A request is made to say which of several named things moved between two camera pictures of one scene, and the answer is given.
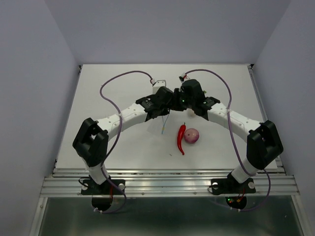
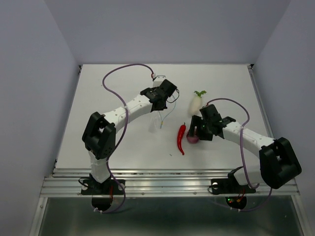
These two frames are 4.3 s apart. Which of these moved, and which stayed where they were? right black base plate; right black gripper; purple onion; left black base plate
Moved: right black gripper
Stayed: left black base plate; purple onion; right black base plate
